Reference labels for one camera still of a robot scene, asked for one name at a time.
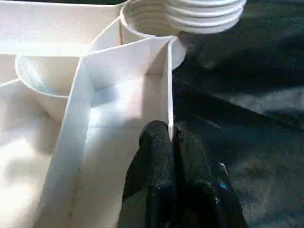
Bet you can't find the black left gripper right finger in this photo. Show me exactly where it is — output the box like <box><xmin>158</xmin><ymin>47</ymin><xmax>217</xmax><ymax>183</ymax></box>
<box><xmin>172</xmin><ymin>129</ymin><xmax>245</xmax><ymax>228</ymax></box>

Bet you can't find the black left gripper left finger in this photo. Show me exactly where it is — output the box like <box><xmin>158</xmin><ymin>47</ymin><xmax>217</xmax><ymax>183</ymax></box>
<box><xmin>118</xmin><ymin>120</ymin><xmax>176</xmax><ymax>228</ymax></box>

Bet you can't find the white plastic table top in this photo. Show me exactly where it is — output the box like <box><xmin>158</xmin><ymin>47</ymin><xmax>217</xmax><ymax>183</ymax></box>
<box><xmin>0</xmin><ymin>0</ymin><xmax>187</xmax><ymax>228</ymax></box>

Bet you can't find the black mat cover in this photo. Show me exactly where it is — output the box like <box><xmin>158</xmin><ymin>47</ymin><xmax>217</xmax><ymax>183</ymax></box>
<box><xmin>171</xmin><ymin>0</ymin><xmax>304</xmax><ymax>228</ymax></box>

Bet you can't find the white plastic table leg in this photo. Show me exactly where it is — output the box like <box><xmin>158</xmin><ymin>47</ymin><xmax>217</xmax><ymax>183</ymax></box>
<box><xmin>165</xmin><ymin>0</ymin><xmax>247</xmax><ymax>34</ymax></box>

